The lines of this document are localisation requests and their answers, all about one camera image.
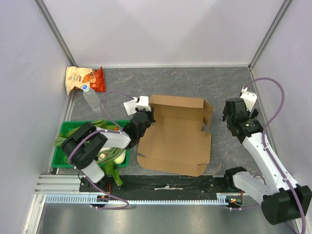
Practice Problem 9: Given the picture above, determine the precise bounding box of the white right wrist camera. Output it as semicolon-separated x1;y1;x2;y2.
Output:
239;87;257;112

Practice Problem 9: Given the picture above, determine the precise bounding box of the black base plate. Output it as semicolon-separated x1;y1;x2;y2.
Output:
79;174;254;201

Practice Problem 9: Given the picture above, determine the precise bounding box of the white paper packet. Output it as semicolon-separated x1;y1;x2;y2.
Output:
123;100;137;116

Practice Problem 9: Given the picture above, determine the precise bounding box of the light blue cable duct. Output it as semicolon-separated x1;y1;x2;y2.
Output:
45;193;230;205

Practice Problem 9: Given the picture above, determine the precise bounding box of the beige chip bag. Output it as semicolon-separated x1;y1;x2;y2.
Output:
65;66;93;95

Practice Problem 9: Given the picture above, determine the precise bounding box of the green leafy lettuce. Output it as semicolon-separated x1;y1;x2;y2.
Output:
100;161;123;186

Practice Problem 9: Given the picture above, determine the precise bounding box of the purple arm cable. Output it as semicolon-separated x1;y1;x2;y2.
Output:
243;77;307;234
67;91;130;210

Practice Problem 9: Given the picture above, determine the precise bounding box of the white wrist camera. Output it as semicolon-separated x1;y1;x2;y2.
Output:
133;96;151;112
239;87;257;112

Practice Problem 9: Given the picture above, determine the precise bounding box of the green plastic crate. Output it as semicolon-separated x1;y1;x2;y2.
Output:
51;120;130;168

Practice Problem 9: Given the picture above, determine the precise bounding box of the red chip bag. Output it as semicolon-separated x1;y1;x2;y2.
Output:
83;67;106;92

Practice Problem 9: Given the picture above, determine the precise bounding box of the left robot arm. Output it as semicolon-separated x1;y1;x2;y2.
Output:
60;107;155;192

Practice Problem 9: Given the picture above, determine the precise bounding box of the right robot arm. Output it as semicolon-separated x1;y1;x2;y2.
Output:
221;97;312;225

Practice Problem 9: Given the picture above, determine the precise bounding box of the green long beans bundle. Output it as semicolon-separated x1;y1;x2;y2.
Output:
53;137;126;164

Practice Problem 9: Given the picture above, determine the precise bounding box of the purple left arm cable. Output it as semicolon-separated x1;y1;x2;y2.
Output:
67;91;130;210

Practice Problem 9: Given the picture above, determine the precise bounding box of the clear plastic water bottle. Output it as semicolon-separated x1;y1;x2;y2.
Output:
82;84;101;112

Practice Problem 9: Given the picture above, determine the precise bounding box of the brown cardboard box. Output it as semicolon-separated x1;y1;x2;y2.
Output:
137;95;214;176

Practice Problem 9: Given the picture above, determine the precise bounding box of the white green bok choy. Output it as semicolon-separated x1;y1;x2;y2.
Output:
97;147;126;164

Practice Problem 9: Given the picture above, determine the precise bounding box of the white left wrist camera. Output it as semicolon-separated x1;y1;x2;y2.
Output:
133;96;151;112

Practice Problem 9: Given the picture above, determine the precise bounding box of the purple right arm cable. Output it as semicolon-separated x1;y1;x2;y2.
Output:
243;77;307;234

